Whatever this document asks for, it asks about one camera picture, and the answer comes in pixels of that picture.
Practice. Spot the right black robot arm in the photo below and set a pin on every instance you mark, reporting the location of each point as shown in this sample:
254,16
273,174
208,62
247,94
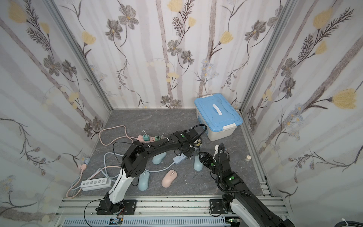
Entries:
237,197

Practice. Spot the blue mouse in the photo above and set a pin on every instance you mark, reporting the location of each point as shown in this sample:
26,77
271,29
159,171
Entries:
156,160
198,166
144,181

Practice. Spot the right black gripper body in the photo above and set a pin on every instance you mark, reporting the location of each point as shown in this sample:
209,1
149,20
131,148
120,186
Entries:
206,159

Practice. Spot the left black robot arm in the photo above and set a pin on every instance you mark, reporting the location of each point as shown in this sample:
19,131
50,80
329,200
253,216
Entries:
134,163

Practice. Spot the blue mouse right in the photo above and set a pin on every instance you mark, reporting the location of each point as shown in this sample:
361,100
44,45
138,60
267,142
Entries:
198,166

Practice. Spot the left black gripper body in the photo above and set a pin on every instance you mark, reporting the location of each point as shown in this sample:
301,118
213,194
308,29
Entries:
190,149

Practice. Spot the blue mouse front left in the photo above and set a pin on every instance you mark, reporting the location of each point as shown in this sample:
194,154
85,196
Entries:
144,181

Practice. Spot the pink mouse front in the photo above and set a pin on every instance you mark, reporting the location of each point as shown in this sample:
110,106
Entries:
169,178

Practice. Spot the teal USB charger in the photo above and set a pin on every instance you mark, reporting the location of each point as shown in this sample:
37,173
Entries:
146,137

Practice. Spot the blue power strip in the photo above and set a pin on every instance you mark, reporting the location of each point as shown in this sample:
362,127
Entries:
179,158

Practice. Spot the blue mouse middle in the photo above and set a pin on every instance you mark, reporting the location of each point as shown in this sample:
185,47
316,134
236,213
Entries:
156,160

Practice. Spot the blue lid storage box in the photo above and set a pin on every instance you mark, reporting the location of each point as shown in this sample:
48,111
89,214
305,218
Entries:
218,115

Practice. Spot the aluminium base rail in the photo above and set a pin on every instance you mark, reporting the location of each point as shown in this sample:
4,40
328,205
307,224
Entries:
155,211

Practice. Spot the white power strip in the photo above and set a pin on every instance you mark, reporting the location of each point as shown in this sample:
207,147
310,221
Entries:
95,184

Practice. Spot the pink power strip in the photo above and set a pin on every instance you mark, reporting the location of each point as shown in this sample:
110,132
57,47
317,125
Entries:
152,138

